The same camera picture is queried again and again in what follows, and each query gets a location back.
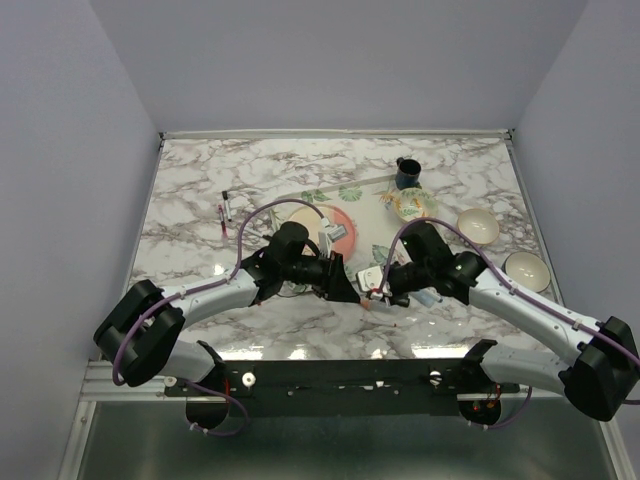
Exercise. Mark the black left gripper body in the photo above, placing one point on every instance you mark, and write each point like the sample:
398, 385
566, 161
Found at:
326, 284

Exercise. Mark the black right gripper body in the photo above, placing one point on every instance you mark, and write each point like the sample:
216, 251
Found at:
404, 278

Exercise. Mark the light blue highlighter pen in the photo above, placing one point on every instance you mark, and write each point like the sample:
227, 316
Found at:
427, 297

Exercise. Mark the pink red pen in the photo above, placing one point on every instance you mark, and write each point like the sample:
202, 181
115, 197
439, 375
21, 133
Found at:
222, 221

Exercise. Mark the white marker black cap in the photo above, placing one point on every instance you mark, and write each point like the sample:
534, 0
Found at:
227, 206

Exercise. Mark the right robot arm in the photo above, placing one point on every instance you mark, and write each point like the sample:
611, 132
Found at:
593, 364

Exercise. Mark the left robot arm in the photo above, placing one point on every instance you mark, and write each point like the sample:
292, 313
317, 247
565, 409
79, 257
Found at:
140, 336

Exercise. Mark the cream and pink plate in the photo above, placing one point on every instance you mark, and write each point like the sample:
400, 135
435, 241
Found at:
346, 244

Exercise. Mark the floral orange rimmed bowl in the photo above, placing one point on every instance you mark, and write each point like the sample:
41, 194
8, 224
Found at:
413, 203

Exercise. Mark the floral serving tray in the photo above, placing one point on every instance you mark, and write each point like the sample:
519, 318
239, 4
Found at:
369, 205

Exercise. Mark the white orange rimmed bowl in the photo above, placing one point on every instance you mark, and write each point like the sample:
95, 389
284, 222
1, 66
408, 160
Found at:
479, 226

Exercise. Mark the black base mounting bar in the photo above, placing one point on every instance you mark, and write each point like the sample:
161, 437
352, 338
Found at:
305, 388

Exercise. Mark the dark blue mug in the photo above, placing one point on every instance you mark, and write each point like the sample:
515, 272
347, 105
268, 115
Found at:
407, 174

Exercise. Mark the blue striped white bowl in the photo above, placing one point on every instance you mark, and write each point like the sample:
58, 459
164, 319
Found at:
527, 270

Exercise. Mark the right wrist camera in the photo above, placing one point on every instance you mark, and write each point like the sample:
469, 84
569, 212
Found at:
370, 283

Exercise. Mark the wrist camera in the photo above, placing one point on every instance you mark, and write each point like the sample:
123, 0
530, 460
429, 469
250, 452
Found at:
328, 235
370, 283

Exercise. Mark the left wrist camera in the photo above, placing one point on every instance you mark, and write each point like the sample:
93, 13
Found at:
328, 235

